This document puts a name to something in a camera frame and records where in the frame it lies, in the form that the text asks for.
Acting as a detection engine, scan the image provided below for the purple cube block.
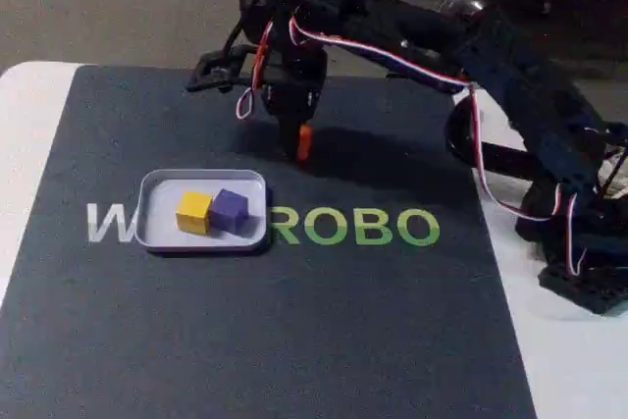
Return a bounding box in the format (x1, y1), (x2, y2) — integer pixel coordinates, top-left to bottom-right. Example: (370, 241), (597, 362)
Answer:
(209, 187), (250, 234)

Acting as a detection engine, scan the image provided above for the red cube block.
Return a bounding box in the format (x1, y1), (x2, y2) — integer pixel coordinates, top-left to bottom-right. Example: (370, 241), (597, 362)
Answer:
(295, 125), (316, 166)

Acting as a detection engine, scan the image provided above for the black table clamp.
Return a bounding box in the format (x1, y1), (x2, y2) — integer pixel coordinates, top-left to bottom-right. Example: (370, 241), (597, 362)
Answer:
(444, 94), (534, 175)

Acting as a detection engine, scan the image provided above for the yellow cube block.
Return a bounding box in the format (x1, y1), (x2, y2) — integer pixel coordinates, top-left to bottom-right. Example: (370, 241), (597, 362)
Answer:
(176, 190), (214, 235)

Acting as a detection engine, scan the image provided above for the dark mat with WOWROBO print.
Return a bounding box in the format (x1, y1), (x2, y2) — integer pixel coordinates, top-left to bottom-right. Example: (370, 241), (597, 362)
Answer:
(0, 64), (540, 419)

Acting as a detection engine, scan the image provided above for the red white servo cable loop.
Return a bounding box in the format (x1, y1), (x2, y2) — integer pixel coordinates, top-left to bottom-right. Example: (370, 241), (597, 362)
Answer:
(235, 19), (276, 121)

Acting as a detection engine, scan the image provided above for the black camera cable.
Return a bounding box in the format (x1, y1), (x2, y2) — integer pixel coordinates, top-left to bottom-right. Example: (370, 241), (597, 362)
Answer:
(223, 0), (305, 60)

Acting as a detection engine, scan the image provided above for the white rounded rectangular tray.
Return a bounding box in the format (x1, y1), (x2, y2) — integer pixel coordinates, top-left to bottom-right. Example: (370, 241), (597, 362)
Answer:
(137, 168), (272, 257)

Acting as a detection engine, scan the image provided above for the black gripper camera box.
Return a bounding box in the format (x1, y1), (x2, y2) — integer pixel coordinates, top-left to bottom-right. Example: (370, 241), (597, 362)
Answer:
(184, 44), (261, 94)

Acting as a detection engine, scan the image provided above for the red white blue servo cable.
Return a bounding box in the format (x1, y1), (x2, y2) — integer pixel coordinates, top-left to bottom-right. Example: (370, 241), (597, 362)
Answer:
(551, 182), (589, 277)
(288, 15), (558, 222)

